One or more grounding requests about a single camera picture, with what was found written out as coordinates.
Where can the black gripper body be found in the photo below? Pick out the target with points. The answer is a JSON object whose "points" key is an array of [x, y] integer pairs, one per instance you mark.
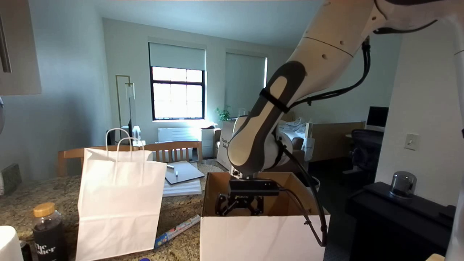
{"points": [[243, 201]]}

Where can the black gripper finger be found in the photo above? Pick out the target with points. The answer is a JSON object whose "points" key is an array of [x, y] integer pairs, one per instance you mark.
{"points": [[257, 205], [226, 205]]}

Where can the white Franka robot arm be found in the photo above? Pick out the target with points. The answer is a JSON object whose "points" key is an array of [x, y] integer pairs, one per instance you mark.
{"points": [[328, 44]]}

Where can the white cardboard box brown inside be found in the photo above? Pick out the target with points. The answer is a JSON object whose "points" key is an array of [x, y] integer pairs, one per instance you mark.
{"points": [[262, 240]]}

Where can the blue white flat pack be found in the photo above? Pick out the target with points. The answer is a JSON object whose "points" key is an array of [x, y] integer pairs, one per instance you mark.
{"points": [[176, 231]]}

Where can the white low cabinet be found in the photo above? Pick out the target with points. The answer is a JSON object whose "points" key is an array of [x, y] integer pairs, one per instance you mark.
{"points": [[210, 143]]}

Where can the white plastic covered furniture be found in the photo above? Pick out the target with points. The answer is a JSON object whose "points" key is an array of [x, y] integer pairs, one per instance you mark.
{"points": [[297, 140]]}

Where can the wooden chair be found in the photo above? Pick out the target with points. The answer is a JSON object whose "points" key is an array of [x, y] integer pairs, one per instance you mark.
{"points": [[175, 149], [70, 156]]}

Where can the green potted plant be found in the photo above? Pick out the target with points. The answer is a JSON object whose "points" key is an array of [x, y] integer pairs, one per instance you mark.
{"points": [[224, 114]]}

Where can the brown wooden desk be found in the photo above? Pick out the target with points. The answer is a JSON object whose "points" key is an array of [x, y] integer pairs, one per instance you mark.
{"points": [[339, 140]]}

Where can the small pale bottle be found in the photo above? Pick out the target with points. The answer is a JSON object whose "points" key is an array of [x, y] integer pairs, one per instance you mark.
{"points": [[139, 138]]}

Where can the black office chair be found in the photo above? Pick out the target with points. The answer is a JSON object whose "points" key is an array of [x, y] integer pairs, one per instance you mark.
{"points": [[365, 154]]}

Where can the black framed window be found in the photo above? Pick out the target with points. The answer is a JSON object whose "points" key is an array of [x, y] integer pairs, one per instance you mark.
{"points": [[178, 95]]}

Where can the black trash bin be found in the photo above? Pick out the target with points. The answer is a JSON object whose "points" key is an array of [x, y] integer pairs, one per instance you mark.
{"points": [[397, 227]]}

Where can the metal pole stand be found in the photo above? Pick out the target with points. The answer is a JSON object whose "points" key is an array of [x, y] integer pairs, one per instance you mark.
{"points": [[127, 96]]}

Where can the grey glass jar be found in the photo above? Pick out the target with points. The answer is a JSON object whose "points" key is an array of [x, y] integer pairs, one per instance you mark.
{"points": [[404, 185]]}

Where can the small dark laptop screen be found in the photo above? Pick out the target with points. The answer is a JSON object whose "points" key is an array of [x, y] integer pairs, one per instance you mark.
{"points": [[378, 118]]}

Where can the short white roller blind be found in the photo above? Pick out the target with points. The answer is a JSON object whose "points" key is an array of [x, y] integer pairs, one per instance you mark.
{"points": [[178, 57]]}

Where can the white round container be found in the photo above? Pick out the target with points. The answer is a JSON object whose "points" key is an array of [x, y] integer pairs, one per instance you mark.
{"points": [[9, 244]]}

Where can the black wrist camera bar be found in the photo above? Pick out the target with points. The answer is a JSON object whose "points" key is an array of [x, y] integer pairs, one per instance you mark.
{"points": [[255, 188]]}

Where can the white wall radiator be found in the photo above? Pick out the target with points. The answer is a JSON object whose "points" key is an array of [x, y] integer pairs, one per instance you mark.
{"points": [[179, 134]]}

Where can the white wall outlet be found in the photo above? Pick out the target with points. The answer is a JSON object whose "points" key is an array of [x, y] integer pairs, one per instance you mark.
{"points": [[411, 143]]}

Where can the wooden wall cabinets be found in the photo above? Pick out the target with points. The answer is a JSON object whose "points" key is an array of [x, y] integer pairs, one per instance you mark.
{"points": [[23, 44]]}

